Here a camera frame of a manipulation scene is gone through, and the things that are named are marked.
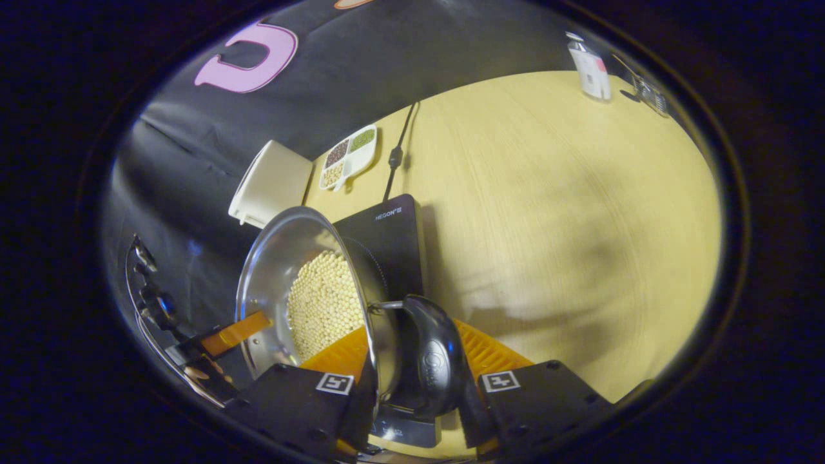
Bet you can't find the white toaster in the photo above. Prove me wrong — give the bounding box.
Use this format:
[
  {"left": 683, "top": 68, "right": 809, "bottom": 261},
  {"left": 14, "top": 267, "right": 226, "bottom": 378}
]
[{"left": 228, "top": 140, "right": 314, "bottom": 229}]

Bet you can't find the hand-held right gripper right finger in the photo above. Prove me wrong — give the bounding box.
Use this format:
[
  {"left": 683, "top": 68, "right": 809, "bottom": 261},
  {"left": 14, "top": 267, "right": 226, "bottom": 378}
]
[{"left": 451, "top": 319, "right": 613, "bottom": 455}]

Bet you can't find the white bottle with red label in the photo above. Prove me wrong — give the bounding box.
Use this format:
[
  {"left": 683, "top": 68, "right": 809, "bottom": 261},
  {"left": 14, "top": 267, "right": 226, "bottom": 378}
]
[{"left": 566, "top": 31, "right": 612, "bottom": 101}]

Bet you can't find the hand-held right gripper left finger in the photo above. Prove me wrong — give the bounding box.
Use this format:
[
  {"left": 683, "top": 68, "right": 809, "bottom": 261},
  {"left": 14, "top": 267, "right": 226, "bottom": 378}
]
[{"left": 222, "top": 325, "right": 381, "bottom": 458}]

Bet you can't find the white divided dish of beans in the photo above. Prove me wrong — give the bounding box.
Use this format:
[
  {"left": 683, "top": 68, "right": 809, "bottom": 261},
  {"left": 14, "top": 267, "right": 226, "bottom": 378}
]
[{"left": 319, "top": 124, "right": 378, "bottom": 191}]

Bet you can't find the black induction cooktop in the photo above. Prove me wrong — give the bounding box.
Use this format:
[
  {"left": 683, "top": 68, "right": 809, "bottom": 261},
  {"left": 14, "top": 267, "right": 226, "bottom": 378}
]
[{"left": 332, "top": 193, "right": 443, "bottom": 449}]

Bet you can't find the steel pot with black handles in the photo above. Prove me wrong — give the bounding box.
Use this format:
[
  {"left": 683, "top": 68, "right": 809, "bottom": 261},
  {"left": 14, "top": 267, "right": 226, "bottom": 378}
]
[{"left": 235, "top": 206, "right": 466, "bottom": 420}]

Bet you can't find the black power cable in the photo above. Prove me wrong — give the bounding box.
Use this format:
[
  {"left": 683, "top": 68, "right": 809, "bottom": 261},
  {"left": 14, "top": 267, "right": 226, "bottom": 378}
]
[{"left": 383, "top": 102, "right": 420, "bottom": 202}]

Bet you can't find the heap of yellow soybeans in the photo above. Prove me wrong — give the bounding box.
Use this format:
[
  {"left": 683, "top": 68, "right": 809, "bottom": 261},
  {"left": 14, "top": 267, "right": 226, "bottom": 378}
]
[{"left": 287, "top": 250, "right": 367, "bottom": 362}]

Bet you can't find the clear glass cup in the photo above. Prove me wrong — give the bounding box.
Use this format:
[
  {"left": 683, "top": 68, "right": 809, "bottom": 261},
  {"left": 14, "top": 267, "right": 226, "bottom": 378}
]
[{"left": 612, "top": 55, "right": 669, "bottom": 117}]

